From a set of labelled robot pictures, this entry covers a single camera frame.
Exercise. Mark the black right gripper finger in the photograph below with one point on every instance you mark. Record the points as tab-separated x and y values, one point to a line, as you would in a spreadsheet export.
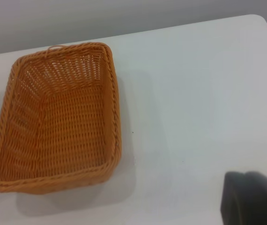
255	201

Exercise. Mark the orange wicker basket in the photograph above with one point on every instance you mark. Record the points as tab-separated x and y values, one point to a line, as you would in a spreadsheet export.
61	122

